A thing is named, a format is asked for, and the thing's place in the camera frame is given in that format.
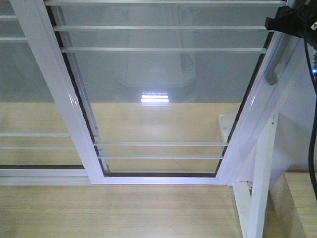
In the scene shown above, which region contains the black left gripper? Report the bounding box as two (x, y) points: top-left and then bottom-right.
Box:
(264, 0), (317, 49)

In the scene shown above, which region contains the grey metal door handle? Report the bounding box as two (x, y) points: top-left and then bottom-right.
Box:
(264, 32), (292, 86)

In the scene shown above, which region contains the white sliding glass door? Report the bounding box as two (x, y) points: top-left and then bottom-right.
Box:
(10, 0), (291, 184)

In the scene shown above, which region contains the light wooden box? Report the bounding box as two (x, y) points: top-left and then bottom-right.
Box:
(263, 172), (317, 238)

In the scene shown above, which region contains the white diagonal support brace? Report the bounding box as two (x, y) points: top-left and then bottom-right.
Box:
(233, 181), (252, 238)

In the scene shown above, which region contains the light wooden platform board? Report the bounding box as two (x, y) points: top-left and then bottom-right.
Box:
(0, 102), (241, 238)

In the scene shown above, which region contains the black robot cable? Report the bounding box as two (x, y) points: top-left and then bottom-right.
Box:
(303, 37), (317, 174)

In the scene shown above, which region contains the white door frame post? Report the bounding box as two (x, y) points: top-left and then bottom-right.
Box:
(226, 37), (309, 238)

